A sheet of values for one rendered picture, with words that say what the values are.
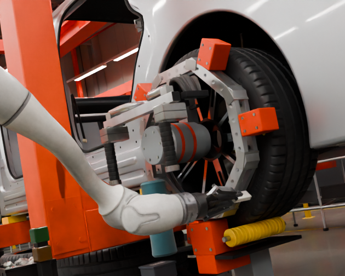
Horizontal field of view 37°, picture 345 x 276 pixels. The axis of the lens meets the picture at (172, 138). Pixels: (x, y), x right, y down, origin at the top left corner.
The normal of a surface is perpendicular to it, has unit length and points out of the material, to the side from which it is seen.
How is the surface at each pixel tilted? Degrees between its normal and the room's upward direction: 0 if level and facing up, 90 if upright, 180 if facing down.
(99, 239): 90
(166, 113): 90
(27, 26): 90
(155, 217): 95
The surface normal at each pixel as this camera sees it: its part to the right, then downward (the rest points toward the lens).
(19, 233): 0.58, -0.19
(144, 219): 0.34, -0.02
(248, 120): -0.79, 0.08
